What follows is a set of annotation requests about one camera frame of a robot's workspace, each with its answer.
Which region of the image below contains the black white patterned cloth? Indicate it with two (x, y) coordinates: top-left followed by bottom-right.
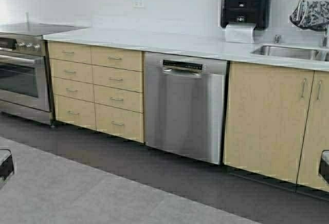
(289, 1), (328, 31)

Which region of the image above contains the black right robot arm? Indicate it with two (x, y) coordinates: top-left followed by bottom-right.
(319, 150), (329, 183)

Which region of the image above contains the stainless steel dishwasher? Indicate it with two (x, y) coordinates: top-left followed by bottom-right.
(144, 52), (228, 165)

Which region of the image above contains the wooden drawer cabinet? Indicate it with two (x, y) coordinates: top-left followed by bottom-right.
(48, 41), (144, 143)

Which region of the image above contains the white paper towel sheet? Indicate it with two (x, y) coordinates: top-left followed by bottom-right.
(225, 23), (256, 44)

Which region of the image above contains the wooden sink cabinet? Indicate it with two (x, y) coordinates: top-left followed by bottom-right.
(224, 63), (328, 191)

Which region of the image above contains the black paper towel dispenser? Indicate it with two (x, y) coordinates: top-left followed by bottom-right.
(220, 0), (270, 30)

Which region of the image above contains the chrome soap dispenser button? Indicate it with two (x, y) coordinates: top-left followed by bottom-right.
(274, 34), (281, 44)

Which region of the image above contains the stainless steel oven range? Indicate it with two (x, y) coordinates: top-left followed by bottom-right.
(1, 22), (77, 126)

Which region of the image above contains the chrome kitchen faucet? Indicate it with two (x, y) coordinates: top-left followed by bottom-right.
(298, 0), (328, 48)

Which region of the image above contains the stainless steel double sink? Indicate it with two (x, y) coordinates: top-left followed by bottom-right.
(251, 45), (328, 62)

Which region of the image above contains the white wall outlet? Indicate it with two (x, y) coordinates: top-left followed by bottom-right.
(133, 0), (144, 9)

